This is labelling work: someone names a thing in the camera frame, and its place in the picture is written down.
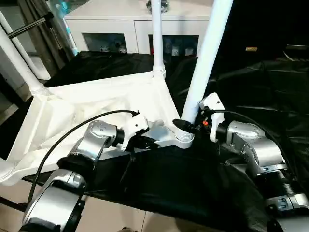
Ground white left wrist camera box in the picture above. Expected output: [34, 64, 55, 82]
[120, 109, 150, 152]

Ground clear bag of dark items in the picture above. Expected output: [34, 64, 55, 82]
[145, 0, 171, 13]

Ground black plastic mat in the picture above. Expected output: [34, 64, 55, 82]
[0, 49, 309, 232]

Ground white sideboard cabinet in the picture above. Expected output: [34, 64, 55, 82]
[64, 0, 213, 57]

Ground white round pipe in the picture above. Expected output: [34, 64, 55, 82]
[0, 10, 46, 81]

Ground grey metal pole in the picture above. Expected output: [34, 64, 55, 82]
[6, 11, 56, 40]

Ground grey brown curtain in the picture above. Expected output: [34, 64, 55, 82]
[18, 0, 73, 71]

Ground white plastic table top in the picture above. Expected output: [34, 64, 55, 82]
[0, 68, 196, 187]

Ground black metal stand frame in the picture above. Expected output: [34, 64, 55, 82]
[0, 195, 28, 211]

